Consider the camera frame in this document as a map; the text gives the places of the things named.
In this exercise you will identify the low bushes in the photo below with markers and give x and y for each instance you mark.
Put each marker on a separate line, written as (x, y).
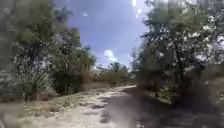
(113, 75)

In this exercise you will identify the pale dirt path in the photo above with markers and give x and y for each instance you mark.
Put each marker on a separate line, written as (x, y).
(100, 115)

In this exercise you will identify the group of green trees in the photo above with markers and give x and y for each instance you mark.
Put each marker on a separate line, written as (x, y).
(43, 56)

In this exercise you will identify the large leafy tree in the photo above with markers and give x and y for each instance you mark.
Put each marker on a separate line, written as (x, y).
(181, 46)

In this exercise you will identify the dry grass verge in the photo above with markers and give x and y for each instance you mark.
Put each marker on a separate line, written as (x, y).
(40, 105)

